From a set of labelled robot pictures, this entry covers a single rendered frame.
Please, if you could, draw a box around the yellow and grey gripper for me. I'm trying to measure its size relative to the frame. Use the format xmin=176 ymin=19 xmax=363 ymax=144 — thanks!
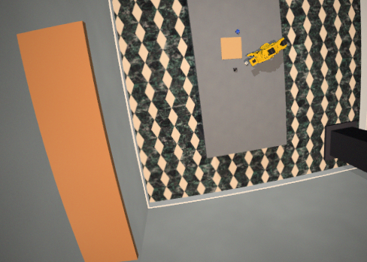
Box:
xmin=247 ymin=50 xmax=264 ymax=66

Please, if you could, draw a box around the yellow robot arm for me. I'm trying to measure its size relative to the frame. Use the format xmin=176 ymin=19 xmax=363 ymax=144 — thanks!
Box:
xmin=260 ymin=38 xmax=287 ymax=61

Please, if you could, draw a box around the orange mat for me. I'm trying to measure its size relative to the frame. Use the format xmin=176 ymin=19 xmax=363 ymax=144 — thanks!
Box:
xmin=220 ymin=37 xmax=242 ymax=59

